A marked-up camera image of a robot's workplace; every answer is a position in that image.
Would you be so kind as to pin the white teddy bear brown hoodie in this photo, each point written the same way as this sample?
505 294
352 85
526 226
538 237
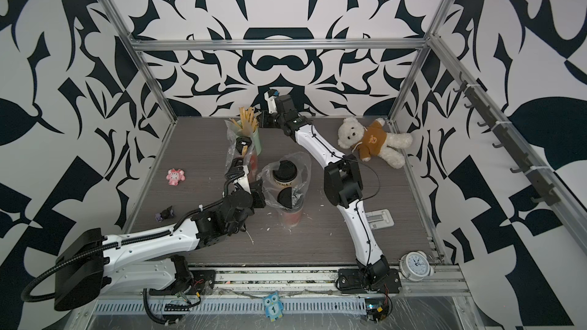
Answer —
373 141

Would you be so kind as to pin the blue owl number tag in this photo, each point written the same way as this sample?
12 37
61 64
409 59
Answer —
273 306

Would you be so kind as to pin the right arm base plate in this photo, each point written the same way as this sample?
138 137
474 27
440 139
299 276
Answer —
355 281

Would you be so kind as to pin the red milk tea cup back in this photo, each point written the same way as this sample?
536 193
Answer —
289 208

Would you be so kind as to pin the wall hook rack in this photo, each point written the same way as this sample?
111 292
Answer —
510 139

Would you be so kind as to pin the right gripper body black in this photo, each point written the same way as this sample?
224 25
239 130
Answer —
270 119

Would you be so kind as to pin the white alarm clock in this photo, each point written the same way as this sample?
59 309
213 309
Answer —
415 267

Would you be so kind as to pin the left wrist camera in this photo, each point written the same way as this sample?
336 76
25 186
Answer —
237 176

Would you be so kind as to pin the green cup holder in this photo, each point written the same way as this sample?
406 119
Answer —
256 137

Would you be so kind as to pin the clear plastic bag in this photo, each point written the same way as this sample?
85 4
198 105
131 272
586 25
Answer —
303 162
232 156

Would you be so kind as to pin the small purple black toy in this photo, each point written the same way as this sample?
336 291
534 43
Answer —
165 214

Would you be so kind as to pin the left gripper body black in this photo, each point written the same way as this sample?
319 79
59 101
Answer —
257 202

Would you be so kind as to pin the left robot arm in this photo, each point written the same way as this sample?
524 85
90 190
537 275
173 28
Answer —
150 260

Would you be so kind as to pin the red milk tea cup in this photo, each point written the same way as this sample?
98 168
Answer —
252 164
242 141
289 208

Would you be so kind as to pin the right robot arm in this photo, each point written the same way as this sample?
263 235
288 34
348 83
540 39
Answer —
342 183

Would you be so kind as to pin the pink pig toy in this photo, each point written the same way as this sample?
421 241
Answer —
175 177

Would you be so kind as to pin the cream milk tea cup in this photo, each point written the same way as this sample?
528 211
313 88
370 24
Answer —
285 175

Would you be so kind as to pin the aluminium front rail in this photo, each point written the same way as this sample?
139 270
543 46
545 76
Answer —
445 280

